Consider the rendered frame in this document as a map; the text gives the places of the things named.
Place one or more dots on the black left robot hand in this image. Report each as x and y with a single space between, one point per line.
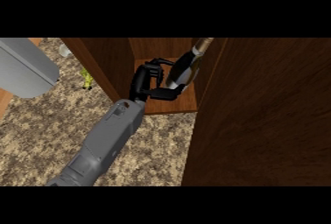
141 81

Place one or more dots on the dark wine bottle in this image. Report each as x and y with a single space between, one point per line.
187 66

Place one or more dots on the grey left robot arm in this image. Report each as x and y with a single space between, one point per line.
109 140

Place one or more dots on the brown wooden cabinet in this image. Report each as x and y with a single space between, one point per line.
113 62

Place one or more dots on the brown wooden cabinet door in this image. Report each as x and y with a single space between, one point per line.
264 116

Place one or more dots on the yellow-green small object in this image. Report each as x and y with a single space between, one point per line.
88 79

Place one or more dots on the pale translucent small object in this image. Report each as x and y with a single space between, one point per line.
64 50

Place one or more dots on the grey appliance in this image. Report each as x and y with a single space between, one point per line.
24 68

